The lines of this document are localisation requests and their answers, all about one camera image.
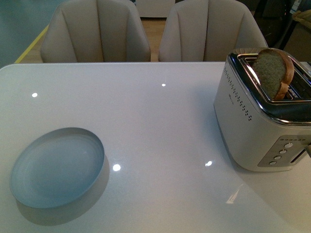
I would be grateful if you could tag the beige chair on left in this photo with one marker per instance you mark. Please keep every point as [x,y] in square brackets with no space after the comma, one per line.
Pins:
[82,31]

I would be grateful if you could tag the brown-crusted bread slice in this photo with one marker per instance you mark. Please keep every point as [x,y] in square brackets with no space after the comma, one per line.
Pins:
[275,71]

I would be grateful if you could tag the beige chair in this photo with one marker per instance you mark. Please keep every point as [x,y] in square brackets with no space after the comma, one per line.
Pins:
[208,30]
[82,31]

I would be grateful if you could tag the white chrome toaster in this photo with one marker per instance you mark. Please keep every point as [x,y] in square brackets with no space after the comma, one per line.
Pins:
[259,133]

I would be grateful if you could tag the light blue round plate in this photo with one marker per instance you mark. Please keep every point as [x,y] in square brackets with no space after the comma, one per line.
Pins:
[57,168]

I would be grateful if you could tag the beige chair on right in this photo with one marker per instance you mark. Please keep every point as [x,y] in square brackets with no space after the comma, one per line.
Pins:
[208,30]

